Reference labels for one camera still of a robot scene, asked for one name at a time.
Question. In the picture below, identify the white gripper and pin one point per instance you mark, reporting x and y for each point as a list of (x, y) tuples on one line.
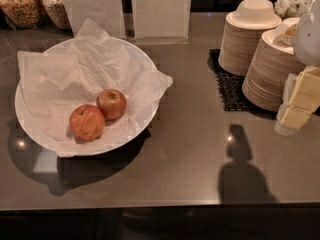
[(308, 37)]

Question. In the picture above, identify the red apple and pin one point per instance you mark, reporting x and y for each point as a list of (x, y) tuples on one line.
[(112, 103), (87, 122)]

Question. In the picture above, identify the white bowl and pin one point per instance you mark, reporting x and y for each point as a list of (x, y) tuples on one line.
[(30, 124)]

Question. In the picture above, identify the front stack paper bowls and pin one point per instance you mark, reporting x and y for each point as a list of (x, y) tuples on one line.
[(269, 69)]

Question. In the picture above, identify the stack paper bowls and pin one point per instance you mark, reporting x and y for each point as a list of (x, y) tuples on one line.
[(242, 32), (269, 69)]

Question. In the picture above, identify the rear stack paper bowls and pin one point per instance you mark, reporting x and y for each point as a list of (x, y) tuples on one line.
[(242, 32)]

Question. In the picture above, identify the bundle of wrapped packets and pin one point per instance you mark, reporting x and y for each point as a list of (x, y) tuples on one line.
[(292, 8)]

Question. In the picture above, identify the black rubber mat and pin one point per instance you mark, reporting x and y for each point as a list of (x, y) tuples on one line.
[(229, 86)]

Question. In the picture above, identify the white tissue paper liner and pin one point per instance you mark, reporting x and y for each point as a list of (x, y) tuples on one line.
[(66, 77)]

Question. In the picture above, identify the left white paper bag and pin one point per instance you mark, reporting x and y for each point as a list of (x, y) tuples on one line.
[(108, 14)]

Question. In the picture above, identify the right cereal jar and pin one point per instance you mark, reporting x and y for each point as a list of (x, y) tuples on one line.
[(56, 11)]

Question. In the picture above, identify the cereal jar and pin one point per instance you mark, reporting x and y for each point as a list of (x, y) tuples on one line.
[(56, 11), (22, 13)]

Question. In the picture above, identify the left cereal jar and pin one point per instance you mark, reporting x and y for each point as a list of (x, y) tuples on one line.
[(22, 13)]

